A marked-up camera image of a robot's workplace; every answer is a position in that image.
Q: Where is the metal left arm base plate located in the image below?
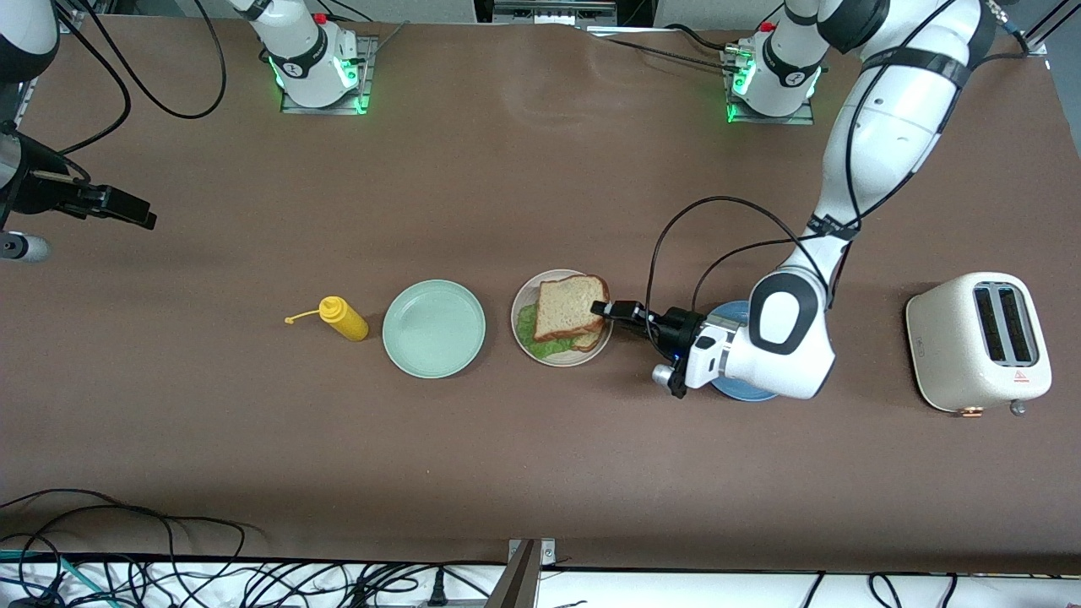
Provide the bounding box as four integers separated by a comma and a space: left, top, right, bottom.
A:
728, 46, 817, 126

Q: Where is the long black cable loop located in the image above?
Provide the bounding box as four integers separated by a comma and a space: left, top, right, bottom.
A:
0, 488, 254, 608

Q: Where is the small metal bracket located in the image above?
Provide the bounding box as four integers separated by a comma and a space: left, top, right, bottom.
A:
507, 538, 557, 568

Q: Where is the blue round plate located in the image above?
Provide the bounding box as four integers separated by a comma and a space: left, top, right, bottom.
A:
703, 301, 782, 403

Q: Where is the cream white toaster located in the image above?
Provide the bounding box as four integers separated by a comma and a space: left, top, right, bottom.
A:
905, 271, 1053, 419

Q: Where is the green lettuce leaf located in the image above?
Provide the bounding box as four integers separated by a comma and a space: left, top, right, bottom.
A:
516, 304, 585, 360

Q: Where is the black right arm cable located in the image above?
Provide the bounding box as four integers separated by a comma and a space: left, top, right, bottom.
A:
51, 0, 229, 182

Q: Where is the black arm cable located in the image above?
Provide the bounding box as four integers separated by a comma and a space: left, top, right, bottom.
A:
644, 0, 1031, 343
51, 0, 229, 182

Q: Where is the yellow mustard squeeze bottle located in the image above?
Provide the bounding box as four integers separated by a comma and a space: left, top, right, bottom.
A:
285, 296, 371, 343

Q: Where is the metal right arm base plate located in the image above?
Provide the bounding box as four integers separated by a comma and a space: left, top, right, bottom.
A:
280, 35, 373, 116

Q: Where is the beige round plate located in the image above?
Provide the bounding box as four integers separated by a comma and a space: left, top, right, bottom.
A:
510, 269, 615, 368

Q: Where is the black braided cable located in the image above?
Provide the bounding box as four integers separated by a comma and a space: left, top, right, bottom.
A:
591, 34, 744, 73

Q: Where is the green round plate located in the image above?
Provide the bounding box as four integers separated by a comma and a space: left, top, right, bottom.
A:
382, 280, 487, 379

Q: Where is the aluminium frame rail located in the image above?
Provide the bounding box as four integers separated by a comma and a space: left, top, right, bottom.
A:
1019, 0, 1081, 58
13, 0, 94, 123

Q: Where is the aluminium extrusion bar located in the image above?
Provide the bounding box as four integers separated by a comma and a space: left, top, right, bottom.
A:
492, 0, 617, 26

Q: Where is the grey metal post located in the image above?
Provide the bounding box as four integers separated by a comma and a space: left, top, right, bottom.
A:
486, 540, 541, 608

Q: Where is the teal cable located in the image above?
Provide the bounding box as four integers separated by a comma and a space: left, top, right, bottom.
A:
0, 549, 115, 608

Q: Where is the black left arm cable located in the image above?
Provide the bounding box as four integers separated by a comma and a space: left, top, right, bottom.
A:
644, 0, 1031, 343

